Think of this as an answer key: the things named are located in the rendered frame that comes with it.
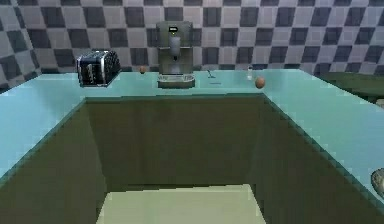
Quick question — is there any grey coffee machine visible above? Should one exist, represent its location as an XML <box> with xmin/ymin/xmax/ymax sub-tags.
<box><xmin>155</xmin><ymin>20</ymin><xmax>197</xmax><ymax>90</ymax></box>

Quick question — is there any black and silver toaster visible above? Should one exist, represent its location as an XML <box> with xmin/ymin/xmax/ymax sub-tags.
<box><xmin>75</xmin><ymin>49</ymin><xmax>122</xmax><ymax>88</ymax></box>

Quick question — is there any teal kitchen counter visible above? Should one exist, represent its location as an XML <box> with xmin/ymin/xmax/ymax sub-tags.
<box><xmin>0</xmin><ymin>68</ymin><xmax>384</xmax><ymax>224</ymax></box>

